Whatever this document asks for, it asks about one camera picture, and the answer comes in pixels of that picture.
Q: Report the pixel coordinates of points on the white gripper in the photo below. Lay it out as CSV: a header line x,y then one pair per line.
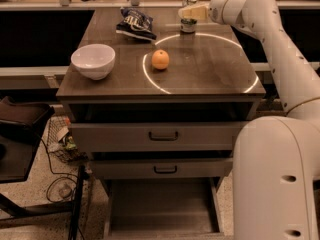
x,y
215,10

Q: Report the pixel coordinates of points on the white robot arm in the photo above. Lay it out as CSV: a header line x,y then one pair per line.
x,y
276,159

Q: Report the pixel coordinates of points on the grey drawer cabinet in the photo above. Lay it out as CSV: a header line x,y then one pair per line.
x,y
208,79

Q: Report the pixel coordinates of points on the top grey drawer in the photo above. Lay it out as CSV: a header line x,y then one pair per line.
x,y
155,137

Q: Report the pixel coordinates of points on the middle grey drawer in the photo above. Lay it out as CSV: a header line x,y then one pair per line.
x,y
163,168

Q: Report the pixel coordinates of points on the bottom open grey drawer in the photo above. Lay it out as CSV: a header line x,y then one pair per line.
x,y
164,209

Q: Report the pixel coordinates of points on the orange fruit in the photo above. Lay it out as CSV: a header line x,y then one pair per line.
x,y
160,60

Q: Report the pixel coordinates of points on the dark blue chip bag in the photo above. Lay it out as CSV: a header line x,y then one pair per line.
x,y
136,24

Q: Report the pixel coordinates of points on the white ceramic bowl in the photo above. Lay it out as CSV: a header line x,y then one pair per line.
x,y
94,61

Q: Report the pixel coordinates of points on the black side desk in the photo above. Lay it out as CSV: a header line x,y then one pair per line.
x,y
21,129

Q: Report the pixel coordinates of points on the wire waste basket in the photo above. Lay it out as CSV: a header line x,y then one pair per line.
x,y
60,142

